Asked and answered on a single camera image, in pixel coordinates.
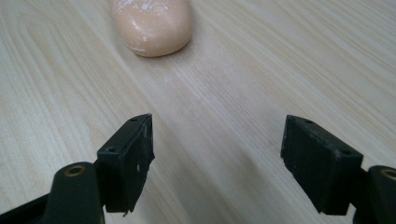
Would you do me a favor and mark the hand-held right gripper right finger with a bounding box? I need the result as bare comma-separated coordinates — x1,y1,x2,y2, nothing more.
280,114,364,217

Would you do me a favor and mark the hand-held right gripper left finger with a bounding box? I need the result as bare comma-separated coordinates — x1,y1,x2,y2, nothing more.
94,113,156,217

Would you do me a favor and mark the peach-coloured bread roll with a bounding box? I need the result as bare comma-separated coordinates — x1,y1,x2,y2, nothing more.
110,0,193,58

